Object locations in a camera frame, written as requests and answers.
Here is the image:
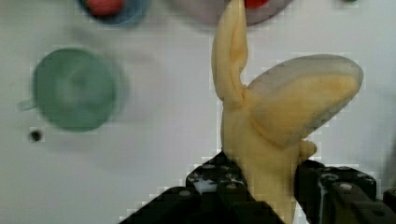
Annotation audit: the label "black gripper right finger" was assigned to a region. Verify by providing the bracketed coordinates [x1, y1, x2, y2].
[294, 160, 396, 224]

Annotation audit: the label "red plush ketchup bottle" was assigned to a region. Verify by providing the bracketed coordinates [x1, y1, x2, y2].
[245, 0, 270, 8]

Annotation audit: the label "red strawberry in bowl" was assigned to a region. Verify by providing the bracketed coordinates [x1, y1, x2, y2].
[85, 0, 124, 17]

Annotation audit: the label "grey oval plate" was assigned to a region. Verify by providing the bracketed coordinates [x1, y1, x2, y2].
[170, 0, 292, 26]

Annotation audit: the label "yellow plush peeled banana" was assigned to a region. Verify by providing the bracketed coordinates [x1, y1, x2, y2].
[211, 0, 363, 224]

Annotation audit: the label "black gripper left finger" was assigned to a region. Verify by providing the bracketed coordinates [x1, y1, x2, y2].
[120, 152, 284, 224]

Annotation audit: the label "green mug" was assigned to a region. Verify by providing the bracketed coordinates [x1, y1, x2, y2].
[18, 48, 129, 133]

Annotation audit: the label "blue bowl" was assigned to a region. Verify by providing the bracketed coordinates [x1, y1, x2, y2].
[75, 0, 149, 25]

